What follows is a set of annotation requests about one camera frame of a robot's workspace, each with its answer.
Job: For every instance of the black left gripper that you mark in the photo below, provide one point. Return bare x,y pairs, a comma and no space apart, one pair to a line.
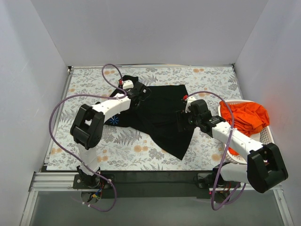
143,90

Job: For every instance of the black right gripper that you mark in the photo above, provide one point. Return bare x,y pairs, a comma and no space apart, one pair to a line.
179,119

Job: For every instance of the black t shirt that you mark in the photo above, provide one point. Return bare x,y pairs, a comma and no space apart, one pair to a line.
156,116

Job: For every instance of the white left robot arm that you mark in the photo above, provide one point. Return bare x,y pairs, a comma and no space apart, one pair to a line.
87,127

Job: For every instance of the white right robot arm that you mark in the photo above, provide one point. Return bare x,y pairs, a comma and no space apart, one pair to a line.
264,167

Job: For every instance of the floral patterned table mat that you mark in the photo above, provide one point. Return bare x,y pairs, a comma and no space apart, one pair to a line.
127,148

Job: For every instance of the white laundry basket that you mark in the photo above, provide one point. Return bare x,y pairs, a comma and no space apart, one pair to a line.
265,136

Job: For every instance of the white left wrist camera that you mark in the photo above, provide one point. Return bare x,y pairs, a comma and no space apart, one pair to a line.
127,84

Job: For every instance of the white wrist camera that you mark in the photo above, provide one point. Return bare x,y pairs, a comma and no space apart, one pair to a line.
188,100
127,84

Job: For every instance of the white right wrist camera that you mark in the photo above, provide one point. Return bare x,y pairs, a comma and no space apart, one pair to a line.
188,100

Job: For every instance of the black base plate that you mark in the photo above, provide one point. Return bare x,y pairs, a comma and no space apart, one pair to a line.
142,184

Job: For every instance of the aluminium frame rail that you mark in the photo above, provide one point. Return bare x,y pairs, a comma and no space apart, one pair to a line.
56,180

